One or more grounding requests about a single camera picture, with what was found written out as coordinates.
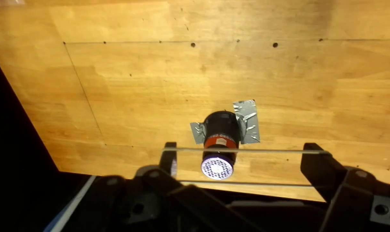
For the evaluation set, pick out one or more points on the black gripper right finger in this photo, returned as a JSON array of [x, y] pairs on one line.
[[356, 198]]

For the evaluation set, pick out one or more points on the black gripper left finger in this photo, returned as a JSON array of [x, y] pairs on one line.
[[150, 202]]

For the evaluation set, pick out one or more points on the white and blue strip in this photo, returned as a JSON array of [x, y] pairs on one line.
[[72, 204]]

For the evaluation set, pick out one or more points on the small grey duct tape piece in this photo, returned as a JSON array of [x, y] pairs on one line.
[[197, 133]]

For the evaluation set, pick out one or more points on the dark jar with patterned lid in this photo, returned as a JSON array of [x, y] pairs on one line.
[[220, 129]]

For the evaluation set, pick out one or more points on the large grey duct tape piece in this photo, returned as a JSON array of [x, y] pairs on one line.
[[248, 123]]

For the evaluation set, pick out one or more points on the thin translucent rubber band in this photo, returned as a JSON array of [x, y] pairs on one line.
[[266, 150]]

